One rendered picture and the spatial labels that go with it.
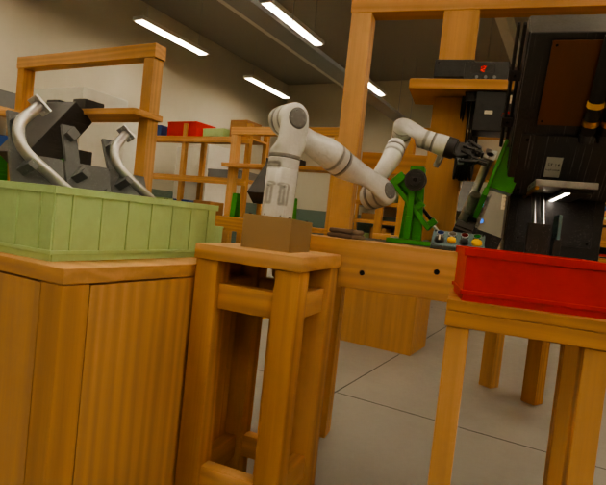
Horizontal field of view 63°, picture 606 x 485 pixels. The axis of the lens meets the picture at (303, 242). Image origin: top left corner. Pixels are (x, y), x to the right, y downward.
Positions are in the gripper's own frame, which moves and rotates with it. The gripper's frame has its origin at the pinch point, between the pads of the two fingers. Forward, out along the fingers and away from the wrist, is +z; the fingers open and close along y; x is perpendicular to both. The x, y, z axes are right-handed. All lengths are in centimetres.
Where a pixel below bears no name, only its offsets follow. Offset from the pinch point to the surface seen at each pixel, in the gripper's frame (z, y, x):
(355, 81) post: -63, 29, 5
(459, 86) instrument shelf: -19.5, 26.2, -8.0
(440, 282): 3, -56, 3
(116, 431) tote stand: -52, -133, 7
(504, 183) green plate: 8.8, -13.4, -3.8
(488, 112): -6.1, 23.0, -3.0
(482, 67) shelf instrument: -14.4, 35.2, -12.4
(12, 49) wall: -676, 246, 269
